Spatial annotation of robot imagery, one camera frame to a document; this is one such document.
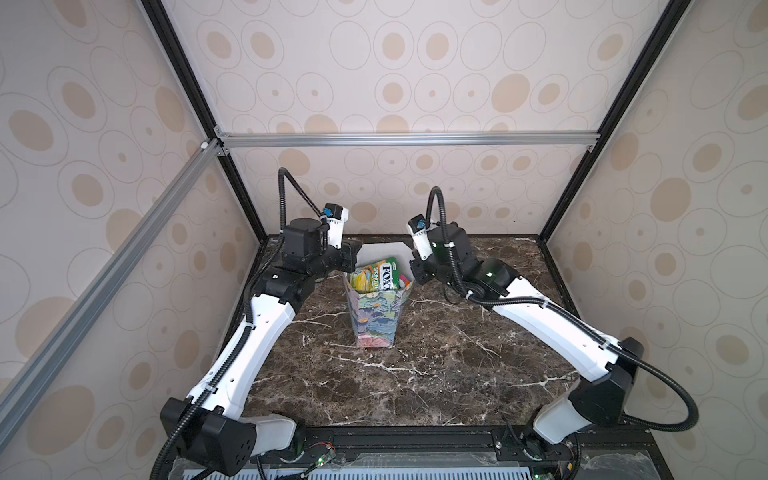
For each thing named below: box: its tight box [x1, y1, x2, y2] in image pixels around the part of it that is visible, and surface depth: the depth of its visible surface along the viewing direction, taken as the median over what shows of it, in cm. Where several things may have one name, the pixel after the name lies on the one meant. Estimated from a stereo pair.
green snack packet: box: [349, 257, 401, 292], surface depth 80 cm
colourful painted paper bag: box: [344, 273, 415, 348], surface depth 79 cm
